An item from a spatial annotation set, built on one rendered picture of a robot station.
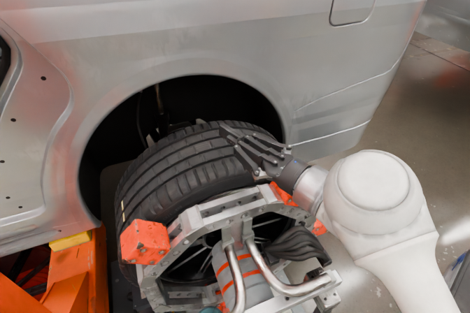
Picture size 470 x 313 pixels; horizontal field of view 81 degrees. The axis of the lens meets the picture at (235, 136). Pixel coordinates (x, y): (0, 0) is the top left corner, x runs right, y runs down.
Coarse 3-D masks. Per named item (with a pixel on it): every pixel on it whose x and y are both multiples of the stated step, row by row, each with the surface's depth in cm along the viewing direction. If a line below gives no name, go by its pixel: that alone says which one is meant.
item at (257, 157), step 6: (240, 138) 62; (240, 144) 62; (246, 144) 62; (246, 150) 61; (252, 150) 60; (252, 156) 60; (258, 156) 59; (264, 156) 58; (258, 162) 60; (270, 162) 57; (276, 162) 57
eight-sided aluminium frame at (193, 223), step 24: (240, 192) 71; (264, 192) 71; (192, 216) 66; (216, 216) 66; (240, 216) 68; (288, 216) 77; (312, 216) 83; (192, 240) 66; (168, 264) 69; (144, 288) 72; (168, 288) 89; (192, 288) 96; (216, 288) 101
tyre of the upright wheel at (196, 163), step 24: (168, 144) 80; (192, 144) 78; (216, 144) 77; (144, 168) 78; (168, 168) 74; (192, 168) 72; (216, 168) 70; (240, 168) 71; (120, 192) 83; (144, 192) 73; (168, 192) 68; (192, 192) 68; (216, 192) 72; (120, 216) 79; (144, 216) 69; (168, 216) 70; (120, 264) 78
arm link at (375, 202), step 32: (352, 160) 31; (384, 160) 30; (352, 192) 29; (384, 192) 28; (416, 192) 28; (352, 224) 30; (384, 224) 28; (416, 224) 30; (352, 256) 34; (384, 256) 30; (416, 256) 30; (416, 288) 29
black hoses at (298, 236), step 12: (252, 228) 80; (300, 228) 72; (276, 240) 73; (288, 240) 70; (300, 240) 69; (312, 240) 71; (264, 252) 74; (276, 252) 72; (288, 252) 70; (300, 252) 68; (312, 252) 68; (324, 252) 74; (324, 264) 71
